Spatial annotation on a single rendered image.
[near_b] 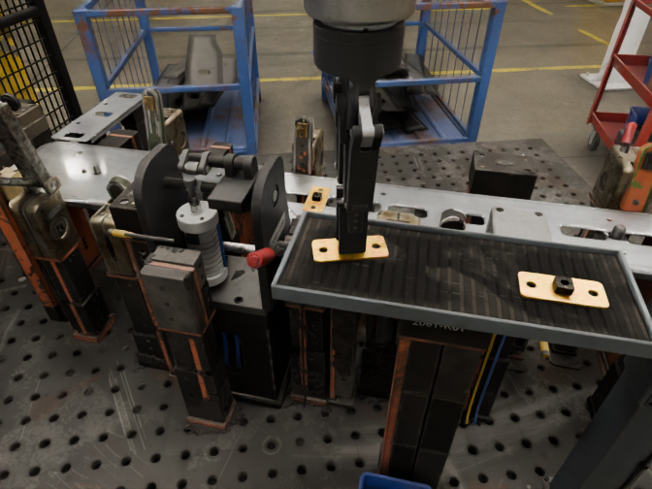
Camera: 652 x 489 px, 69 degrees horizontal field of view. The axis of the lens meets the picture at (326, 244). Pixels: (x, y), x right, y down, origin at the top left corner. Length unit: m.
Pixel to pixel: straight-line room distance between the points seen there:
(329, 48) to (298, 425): 0.70
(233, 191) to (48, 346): 0.66
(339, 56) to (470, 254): 0.27
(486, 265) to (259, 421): 0.55
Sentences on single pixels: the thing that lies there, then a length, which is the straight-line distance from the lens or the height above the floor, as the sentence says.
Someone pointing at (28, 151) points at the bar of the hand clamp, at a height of 1.13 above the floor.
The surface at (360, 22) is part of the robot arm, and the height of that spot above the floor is 1.41.
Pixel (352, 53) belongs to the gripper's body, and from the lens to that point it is 0.39.
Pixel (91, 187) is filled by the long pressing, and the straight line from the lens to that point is 1.05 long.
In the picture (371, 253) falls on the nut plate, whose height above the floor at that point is 1.16.
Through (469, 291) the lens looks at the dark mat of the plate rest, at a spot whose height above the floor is 1.16.
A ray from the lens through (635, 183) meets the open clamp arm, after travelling 1.06.
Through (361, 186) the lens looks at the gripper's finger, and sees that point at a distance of 0.43.
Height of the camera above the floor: 1.51
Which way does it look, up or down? 39 degrees down
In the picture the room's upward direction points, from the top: straight up
